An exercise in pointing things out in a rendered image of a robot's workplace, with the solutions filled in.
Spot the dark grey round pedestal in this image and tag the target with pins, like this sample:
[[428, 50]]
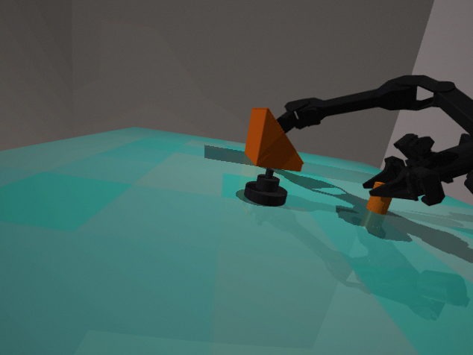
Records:
[[266, 190]]

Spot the orange knob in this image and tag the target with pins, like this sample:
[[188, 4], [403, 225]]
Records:
[[378, 204]]

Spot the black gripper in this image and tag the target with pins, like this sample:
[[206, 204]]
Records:
[[409, 182]]

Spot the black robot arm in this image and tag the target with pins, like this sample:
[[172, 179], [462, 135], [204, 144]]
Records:
[[399, 94]]

